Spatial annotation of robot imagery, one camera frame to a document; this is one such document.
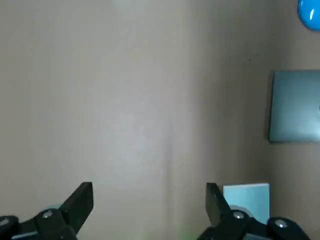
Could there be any blue desk lamp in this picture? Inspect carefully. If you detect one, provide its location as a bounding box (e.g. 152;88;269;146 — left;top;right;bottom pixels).
296;0;320;32

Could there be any grey laptop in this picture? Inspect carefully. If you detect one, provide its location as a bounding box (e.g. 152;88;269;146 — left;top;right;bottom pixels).
267;70;320;145

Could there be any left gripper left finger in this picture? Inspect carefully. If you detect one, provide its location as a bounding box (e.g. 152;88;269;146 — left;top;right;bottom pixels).
0;181;94;240

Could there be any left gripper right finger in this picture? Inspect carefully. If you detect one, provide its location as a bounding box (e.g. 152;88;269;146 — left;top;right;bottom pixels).
197;182;314;240

